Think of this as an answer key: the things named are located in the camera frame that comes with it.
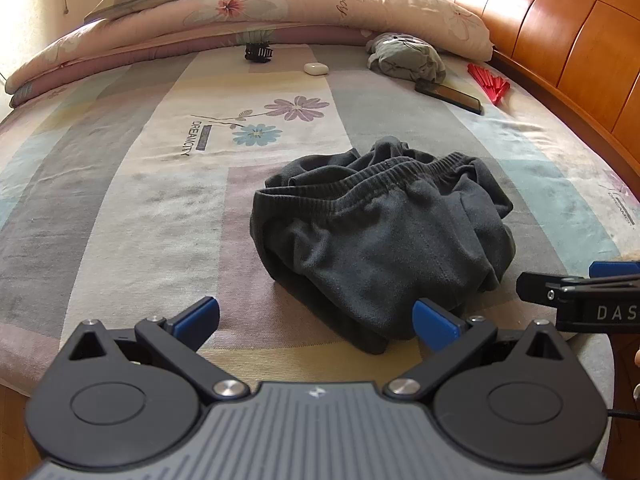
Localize folded floral quilt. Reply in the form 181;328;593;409
5;0;493;108

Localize black hair claw clip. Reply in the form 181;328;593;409
244;42;273;65

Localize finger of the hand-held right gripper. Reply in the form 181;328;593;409
589;260;640;278
517;272;640;306

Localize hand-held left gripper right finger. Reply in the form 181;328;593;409
384;298;576;403

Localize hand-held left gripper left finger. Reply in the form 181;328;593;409
69;296;251;404

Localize red folding fan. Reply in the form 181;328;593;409
467;62;511;106

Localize wooden headboard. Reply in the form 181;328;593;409
422;0;640;171

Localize crumpled grey garment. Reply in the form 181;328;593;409
365;32;447;83

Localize black smartphone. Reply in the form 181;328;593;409
415;79;484;115

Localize dark grey pants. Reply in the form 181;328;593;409
250;136;516;356

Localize bed with patchwork sheet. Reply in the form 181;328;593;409
0;40;640;411

